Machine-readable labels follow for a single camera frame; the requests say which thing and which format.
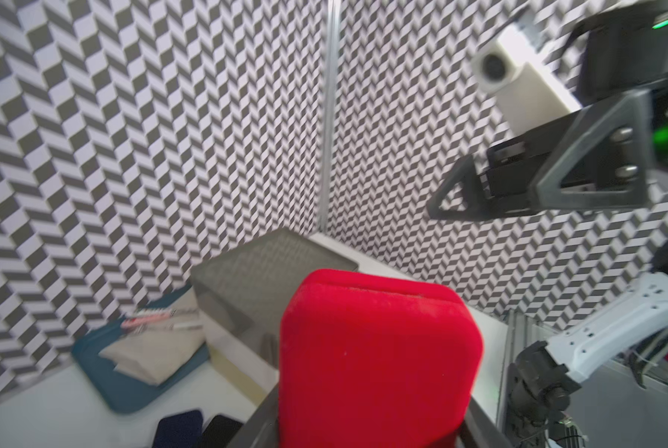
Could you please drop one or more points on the three-drawer storage cabinet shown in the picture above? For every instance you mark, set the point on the three-drawer storage cabinet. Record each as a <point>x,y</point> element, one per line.
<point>243,294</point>

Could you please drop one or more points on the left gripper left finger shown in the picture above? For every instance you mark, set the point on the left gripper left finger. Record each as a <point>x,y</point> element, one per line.
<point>261,430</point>

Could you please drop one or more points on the blue tray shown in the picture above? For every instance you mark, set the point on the blue tray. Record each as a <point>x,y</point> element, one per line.
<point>123,394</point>

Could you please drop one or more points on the red brooch box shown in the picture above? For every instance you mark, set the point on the red brooch box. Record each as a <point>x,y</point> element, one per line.
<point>374,361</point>

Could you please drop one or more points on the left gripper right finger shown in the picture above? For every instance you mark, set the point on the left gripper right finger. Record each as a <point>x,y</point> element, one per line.
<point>479,431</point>

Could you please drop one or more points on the black brooch box right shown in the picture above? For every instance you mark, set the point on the black brooch box right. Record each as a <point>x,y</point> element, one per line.
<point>220,431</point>

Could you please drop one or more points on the white handled fork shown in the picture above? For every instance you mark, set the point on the white handled fork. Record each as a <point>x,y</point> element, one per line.
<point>190,325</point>

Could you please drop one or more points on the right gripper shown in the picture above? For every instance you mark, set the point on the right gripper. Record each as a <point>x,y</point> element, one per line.
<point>620,145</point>

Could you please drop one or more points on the navy brooch box right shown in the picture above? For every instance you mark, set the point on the navy brooch box right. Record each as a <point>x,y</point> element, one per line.
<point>179,430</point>

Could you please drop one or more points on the beige folded napkin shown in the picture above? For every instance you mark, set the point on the beige folded napkin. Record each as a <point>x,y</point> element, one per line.
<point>153,357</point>

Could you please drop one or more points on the pink handled spoon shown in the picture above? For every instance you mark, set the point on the pink handled spoon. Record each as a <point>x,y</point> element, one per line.
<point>136,320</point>

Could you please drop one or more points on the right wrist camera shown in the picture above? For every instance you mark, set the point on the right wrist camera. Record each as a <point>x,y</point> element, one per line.
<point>528,94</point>

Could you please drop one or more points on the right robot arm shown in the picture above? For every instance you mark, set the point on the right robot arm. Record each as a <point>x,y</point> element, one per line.
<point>626,48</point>

